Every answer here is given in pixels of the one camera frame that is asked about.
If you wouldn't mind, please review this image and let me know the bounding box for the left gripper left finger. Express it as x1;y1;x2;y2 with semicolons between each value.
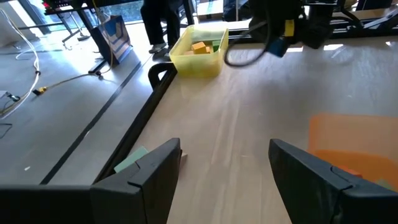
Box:
91;138;183;224

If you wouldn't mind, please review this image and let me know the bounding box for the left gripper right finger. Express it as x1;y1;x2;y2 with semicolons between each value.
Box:
268;138;398;224

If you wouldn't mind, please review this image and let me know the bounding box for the orange small cube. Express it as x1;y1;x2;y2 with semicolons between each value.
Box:
192;42;208;55

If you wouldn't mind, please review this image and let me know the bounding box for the teal long block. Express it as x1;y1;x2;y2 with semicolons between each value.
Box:
114;146;149;174

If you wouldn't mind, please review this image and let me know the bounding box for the red-orange block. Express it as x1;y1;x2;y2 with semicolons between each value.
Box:
338;166;363;179

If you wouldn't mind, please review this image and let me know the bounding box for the orange plastic bin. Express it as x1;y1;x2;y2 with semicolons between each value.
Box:
307;113;398;192

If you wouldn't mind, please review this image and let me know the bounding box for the teal small block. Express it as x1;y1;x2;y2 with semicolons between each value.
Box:
374;179;397;191

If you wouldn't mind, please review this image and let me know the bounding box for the black floor tape strip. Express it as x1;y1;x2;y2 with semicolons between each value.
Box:
40;60;142;185

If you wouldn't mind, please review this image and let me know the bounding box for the yellow plastic bin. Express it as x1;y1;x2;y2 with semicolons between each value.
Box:
169;24;230;78

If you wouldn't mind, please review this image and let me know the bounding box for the person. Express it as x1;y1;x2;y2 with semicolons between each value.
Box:
140;0;184;62

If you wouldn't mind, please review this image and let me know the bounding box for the blue paper bag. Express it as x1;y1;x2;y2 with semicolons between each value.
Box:
90;15;133;66

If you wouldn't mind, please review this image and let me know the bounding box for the yellow floor cable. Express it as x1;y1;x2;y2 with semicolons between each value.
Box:
32;0;114;96

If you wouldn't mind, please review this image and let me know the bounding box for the white floor cable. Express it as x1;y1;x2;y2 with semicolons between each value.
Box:
0;9;41;118

